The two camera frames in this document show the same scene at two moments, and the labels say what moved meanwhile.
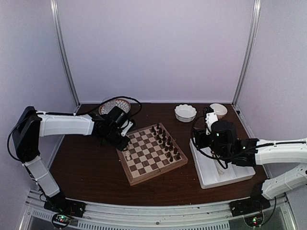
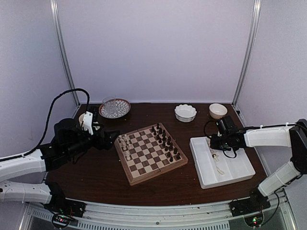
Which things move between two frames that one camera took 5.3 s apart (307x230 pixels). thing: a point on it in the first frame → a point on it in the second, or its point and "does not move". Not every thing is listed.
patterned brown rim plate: x=123 y=104 does not move
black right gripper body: x=202 y=144 → x=223 y=144
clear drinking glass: x=108 y=106 does not move
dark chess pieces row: x=160 y=135 does not move
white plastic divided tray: x=211 y=173 does not move
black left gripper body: x=111 y=138 → x=75 y=148
